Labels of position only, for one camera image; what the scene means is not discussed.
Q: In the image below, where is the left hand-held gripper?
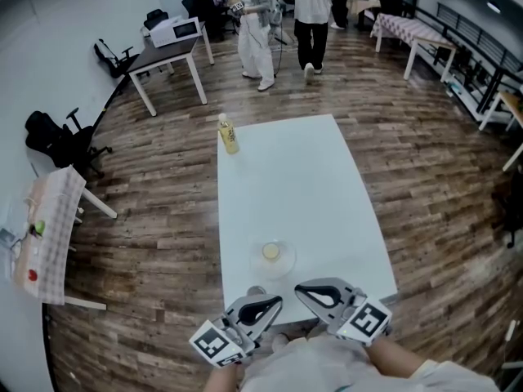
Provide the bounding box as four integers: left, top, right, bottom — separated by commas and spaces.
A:
189, 294, 284, 369

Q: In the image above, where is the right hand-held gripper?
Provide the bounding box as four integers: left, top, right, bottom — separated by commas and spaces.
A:
294, 278, 393, 347

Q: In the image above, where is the clear glass plate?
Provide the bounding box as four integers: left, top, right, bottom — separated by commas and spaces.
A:
249, 238, 297, 281

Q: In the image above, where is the person's right forearm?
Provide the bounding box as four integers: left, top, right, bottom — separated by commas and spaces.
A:
365, 339, 426, 379

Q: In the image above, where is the person's left forearm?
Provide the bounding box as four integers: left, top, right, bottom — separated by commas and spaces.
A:
203, 365, 242, 392

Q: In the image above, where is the person's white shoe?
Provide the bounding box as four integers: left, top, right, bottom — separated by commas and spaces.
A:
272, 332, 292, 353

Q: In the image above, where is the person's white top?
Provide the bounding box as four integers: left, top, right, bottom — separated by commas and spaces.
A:
240, 335, 503, 392

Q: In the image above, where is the yellow drink bottle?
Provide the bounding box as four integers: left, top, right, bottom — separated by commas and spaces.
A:
217, 113, 240, 155

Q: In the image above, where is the black office chair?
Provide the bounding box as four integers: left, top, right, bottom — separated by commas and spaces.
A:
492, 169, 523, 248
25, 107, 114, 179
93, 38, 140, 79

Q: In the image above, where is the checked cloth side table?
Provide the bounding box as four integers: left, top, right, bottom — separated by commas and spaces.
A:
11, 164, 118, 312

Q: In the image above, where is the wooden desk with white legs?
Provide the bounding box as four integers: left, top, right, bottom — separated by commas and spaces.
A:
478, 91, 523, 173

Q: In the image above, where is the dark top white-leg table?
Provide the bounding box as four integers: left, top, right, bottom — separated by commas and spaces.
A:
127, 20, 216, 117

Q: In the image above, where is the checked cloth long table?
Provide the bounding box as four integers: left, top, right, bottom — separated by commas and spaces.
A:
370, 12, 457, 81

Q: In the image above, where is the white microwave oven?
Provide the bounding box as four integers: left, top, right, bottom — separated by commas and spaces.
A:
142, 16, 203, 48

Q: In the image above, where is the black metal railing shelf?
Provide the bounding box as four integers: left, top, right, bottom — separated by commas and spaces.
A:
416, 2, 523, 122

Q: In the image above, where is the beige cloth table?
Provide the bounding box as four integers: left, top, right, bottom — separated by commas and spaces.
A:
346, 0, 381, 30

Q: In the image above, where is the white power adapter cable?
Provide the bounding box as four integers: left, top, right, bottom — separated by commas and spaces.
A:
504, 319, 518, 359

